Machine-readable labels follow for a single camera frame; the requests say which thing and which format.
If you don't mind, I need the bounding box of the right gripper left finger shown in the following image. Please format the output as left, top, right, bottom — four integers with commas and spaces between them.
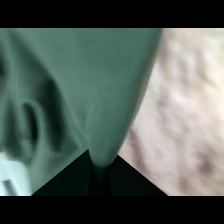
30, 149, 94, 197

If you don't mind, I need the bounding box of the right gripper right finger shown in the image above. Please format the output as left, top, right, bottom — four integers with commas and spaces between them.
107, 154, 168, 197

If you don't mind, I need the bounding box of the dark green T-shirt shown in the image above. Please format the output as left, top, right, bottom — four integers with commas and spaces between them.
0, 28, 164, 197

